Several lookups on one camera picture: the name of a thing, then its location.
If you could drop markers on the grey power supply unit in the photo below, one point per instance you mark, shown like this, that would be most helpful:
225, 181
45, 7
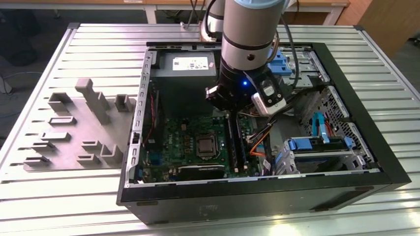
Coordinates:
180, 93

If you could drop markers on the blue plastic drive carrier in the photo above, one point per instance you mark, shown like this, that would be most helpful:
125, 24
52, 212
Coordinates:
283, 66

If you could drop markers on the wooden cabinet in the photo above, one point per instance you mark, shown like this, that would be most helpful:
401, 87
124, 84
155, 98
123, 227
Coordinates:
393, 24

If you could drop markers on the white frame desk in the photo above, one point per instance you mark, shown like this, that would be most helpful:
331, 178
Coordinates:
331, 12

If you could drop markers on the green Dell motherboard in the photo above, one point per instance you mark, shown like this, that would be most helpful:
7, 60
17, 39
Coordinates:
173, 132

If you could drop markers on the black office chair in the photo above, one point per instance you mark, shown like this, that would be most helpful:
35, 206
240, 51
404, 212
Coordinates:
19, 49

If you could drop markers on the grey parts rack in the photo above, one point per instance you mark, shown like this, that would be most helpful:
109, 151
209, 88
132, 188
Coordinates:
92, 132

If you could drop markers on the black graphics card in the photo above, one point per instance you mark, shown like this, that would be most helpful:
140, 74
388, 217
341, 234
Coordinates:
201, 172

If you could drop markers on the silver CPU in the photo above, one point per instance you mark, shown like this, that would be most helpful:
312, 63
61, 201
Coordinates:
205, 145

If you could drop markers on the metal drive cage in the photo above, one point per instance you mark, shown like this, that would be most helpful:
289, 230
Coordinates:
309, 66

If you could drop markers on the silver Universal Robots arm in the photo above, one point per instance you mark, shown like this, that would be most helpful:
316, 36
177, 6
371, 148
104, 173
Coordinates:
249, 29

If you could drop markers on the black camera bracket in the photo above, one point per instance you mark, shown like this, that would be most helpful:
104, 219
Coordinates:
263, 76

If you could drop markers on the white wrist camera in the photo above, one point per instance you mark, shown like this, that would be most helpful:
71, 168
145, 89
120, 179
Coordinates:
271, 107

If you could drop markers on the black open PC case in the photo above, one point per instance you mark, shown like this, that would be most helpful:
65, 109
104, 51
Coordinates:
263, 196

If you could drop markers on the brown wooden panel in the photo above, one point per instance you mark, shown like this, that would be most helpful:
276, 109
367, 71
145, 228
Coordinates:
352, 12

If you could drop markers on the metal disk bay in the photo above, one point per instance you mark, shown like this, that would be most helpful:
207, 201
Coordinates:
324, 154

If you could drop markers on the hard disk in blue carrier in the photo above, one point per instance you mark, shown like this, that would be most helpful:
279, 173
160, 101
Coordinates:
303, 143

